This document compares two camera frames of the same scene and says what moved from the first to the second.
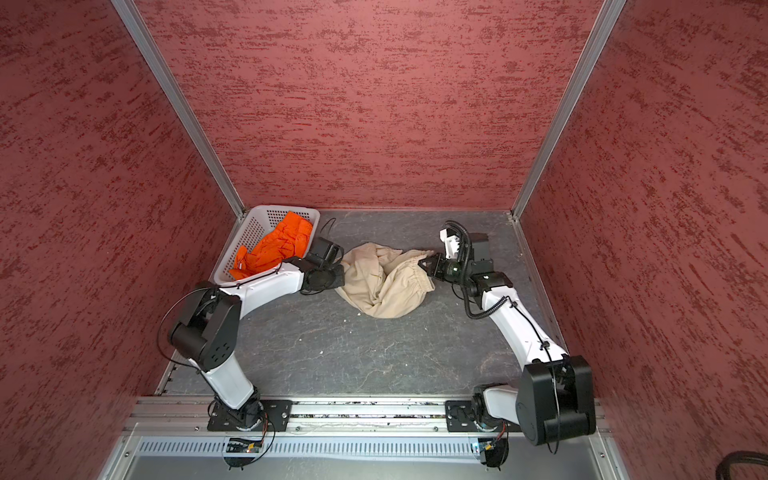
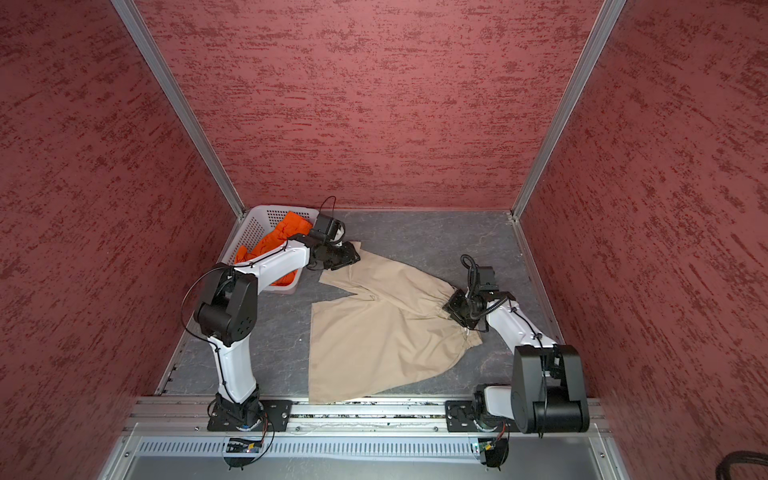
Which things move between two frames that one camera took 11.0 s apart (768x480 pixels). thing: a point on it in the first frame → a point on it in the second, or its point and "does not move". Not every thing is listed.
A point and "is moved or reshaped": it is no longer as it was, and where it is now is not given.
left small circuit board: (239, 445) does not move
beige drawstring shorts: (386, 282) is moved or reshaped
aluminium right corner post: (599, 35) does not move
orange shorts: (288, 241) does not move
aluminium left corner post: (154, 56) does not move
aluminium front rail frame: (188, 417) does not move
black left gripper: (339, 281) → (348, 258)
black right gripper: (437, 265) → (452, 306)
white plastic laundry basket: (253, 224) does not move
